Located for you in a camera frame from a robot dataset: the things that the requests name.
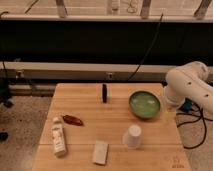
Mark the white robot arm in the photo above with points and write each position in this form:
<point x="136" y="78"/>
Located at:
<point x="189" y="81"/>

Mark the green ceramic bowl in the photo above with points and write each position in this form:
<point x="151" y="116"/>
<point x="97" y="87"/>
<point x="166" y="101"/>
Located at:
<point x="144" y="104"/>

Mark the dark red leaf-shaped object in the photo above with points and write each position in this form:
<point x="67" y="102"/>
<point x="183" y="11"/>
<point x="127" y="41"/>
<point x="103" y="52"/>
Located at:
<point x="72" y="120"/>

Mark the white rectangular block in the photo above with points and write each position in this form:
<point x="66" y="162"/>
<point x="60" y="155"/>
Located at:
<point x="100" y="152"/>

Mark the white plastic bottle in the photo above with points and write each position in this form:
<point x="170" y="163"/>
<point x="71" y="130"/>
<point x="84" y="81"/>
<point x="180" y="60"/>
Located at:
<point x="58" y="137"/>

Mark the blue box on floor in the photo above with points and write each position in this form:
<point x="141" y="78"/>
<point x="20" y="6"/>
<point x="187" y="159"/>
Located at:
<point x="187" y="105"/>

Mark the black chair base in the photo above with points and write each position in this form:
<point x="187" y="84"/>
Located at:
<point x="5" y="96"/>

